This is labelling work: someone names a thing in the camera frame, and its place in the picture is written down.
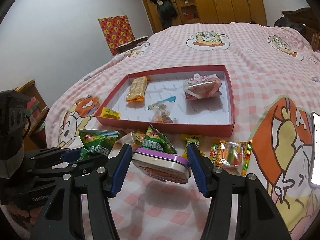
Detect green pea snack bag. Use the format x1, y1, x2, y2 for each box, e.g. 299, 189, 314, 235
78, 129, 119, 160

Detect purple candy tin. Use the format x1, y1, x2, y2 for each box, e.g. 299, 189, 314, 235
131, 148, 191, 184

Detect yellow green lime candy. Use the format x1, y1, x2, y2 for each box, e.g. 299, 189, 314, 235
180, 134, 202, 160

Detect clear orange candy wrapper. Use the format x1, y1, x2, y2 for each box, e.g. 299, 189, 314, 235
116, 131, 145, 152

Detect small yellow candy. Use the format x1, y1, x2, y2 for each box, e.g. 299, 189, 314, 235
99, 107, 120, 119

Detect wooden side shelf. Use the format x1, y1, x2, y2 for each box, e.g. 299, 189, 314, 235
16, 80, 49, 151

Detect burger gummy candy pack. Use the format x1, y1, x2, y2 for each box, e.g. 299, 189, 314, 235
209, 138, 252, 176

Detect orange wafer biscuit pack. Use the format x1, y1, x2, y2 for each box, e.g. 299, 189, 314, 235
126, 76, 150, 102

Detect clear blue-topped candy bag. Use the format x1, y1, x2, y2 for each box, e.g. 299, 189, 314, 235
148, 96, 176, 124

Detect red shallow cardboard tray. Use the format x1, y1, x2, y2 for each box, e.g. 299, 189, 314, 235
95, 65, 235, 137

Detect red yellow patterned board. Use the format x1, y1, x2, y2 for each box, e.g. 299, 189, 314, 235
98, 15, 135, 56

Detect pink jelly drink pouch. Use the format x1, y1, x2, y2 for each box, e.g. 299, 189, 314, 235
183, 73, 222, 100

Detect pink checkered bedsheet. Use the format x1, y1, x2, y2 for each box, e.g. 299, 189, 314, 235
46, 23, 319, 239

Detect hanging dark clothes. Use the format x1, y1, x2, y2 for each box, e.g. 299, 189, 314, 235
150, 0, 178, 30

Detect wooden wardrobe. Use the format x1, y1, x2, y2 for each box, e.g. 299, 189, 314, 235
142, 0, 267, 33

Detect dark wooden headboard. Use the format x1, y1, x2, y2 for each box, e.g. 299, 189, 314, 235
282, 8, 319, 51

